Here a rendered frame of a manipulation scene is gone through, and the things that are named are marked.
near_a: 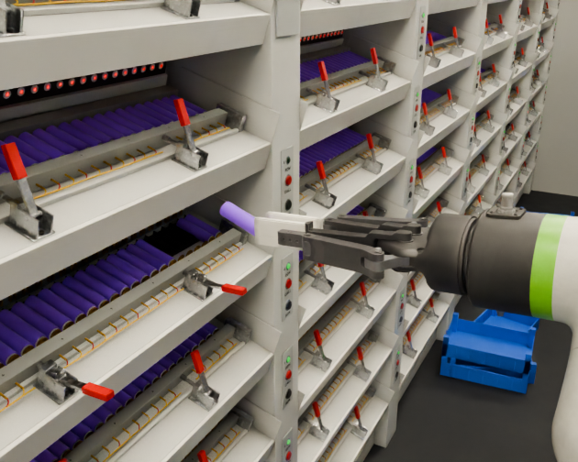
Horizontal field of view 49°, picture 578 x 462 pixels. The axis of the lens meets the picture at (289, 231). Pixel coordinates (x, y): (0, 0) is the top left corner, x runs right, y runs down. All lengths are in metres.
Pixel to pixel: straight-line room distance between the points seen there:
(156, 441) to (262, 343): 0.29
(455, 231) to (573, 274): 0.11
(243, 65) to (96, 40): 0.36
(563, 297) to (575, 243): 0.04
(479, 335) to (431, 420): 0.48
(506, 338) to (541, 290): 2.01
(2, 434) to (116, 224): 0.24
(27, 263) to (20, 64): 0.19
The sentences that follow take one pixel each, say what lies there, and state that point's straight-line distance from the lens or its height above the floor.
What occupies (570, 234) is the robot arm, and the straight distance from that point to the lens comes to 0.57.
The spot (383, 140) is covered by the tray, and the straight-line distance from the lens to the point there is 1.67.
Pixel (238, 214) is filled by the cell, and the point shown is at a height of 1.12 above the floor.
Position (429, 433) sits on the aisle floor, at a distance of 2.20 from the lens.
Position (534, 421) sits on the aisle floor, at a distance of 2.34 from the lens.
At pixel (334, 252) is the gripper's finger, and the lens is 0.62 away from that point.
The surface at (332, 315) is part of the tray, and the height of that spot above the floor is 0.60.
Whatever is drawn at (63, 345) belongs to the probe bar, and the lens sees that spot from 0.79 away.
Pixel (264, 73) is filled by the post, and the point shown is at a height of 1.23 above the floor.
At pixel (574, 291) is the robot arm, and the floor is 1.13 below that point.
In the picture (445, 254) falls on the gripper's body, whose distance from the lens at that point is 0.59.
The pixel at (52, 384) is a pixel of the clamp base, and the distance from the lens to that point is 0.75.
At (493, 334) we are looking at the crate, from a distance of 2.58.
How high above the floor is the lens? 1.37
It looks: 22 degrees down
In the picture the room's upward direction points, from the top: straight up
